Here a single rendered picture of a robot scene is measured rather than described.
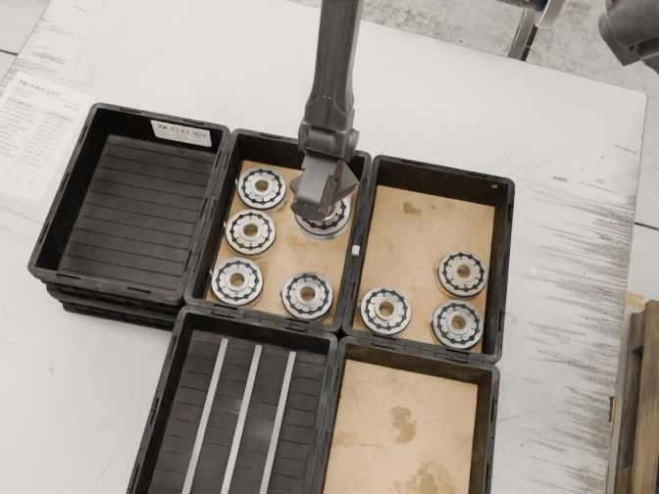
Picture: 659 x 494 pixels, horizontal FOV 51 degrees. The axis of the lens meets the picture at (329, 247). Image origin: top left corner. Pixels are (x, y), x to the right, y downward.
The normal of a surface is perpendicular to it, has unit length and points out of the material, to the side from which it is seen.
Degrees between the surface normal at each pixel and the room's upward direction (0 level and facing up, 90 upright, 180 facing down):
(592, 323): 0
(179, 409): 0
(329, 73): 75
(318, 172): 3
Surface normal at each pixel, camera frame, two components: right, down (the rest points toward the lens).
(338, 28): -0.25, 0.73
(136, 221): 0.05, -0.41
